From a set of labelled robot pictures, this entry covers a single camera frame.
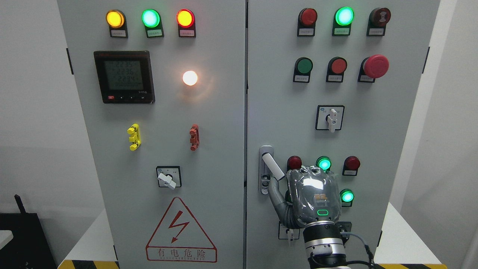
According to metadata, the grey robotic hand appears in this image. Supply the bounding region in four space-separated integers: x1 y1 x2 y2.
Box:
268 166 342 229

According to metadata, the white rotary switch left door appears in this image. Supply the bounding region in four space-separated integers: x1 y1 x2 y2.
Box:
156 166 181 190

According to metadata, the white platform with hazard stripes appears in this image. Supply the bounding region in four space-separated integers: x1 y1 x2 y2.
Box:
59 204 447 269

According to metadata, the grey left cabinet door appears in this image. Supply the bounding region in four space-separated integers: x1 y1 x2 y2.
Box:
58 0 246 269

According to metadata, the white rotary switch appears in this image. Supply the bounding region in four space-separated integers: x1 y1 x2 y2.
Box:
315 105 345 133
278 222 301 247

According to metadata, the green push button upper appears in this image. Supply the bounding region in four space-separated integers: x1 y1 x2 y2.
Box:
292 57 313 83

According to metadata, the grey cabinet door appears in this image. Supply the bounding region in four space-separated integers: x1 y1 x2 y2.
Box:
58 0 246 269
246 0 440 269

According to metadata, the green lit indicator top right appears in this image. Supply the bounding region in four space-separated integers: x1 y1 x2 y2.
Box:
332 6 355 36

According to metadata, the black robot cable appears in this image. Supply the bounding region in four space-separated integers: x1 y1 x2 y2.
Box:
338 232 376 269

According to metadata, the white lit indicator light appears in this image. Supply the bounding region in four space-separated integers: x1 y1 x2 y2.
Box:
182 70 198 86

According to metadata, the dark red buzzer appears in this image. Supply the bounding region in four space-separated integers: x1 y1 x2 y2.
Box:
366 7 391 36

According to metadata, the grey right cabinet door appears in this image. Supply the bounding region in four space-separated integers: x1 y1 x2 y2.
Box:
246 0 440 269

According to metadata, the black box with antenna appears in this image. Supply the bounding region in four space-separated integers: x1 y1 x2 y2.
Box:
0 195 58 269

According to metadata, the black rotary selector switch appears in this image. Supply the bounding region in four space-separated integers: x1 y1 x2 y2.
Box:
336 221 352 246

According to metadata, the white rotary switch upper right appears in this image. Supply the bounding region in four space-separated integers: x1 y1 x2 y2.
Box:
315 105 345 133

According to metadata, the green lit indicator lower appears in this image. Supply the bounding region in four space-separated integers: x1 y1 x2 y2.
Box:
340 189 355 207

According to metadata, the yellow indicator light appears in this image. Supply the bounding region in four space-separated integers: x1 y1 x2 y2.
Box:
106 10 128 38

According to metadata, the green indicator light top left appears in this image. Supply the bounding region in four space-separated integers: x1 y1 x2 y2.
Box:
142 9 164 38

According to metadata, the red terminal connector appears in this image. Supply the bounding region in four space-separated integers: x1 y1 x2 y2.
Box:
189 124 200 151

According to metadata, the red indicator light top right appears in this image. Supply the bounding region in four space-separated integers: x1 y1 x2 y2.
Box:
297 7 318 37

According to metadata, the red electric hazard warning sticker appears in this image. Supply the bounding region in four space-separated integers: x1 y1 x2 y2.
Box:
145 197 217 263

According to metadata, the silver door handle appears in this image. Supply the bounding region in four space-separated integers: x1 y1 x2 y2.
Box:
258 145 285 195

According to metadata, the yellow terminal connector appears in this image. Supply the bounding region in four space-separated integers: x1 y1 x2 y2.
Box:
127 124 142 151

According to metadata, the red lit indicator light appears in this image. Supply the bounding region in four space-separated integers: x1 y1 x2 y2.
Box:
176 9 196 38

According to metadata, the red emergency stop button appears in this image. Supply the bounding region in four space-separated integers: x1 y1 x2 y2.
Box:
357 54 389 83

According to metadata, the red push button upper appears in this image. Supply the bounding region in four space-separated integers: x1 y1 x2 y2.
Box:
326 57 348 83

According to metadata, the red indicator light middle left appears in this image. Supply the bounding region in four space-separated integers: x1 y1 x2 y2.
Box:
287 155 302 171

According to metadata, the white rotary switch lower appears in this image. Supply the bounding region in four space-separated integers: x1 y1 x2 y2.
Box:
278 222 301 247

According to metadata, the black digital power meter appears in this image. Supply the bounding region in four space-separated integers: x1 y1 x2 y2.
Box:
94 50 155 104

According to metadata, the red indicator light middle right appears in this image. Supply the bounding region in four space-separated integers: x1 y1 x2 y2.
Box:
342 155 361 176

